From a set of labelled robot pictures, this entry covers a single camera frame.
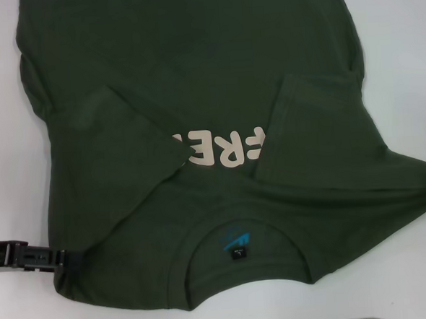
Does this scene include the dark green FREE T-shirt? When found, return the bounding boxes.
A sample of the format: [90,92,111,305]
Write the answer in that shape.
[12,0,426,319]

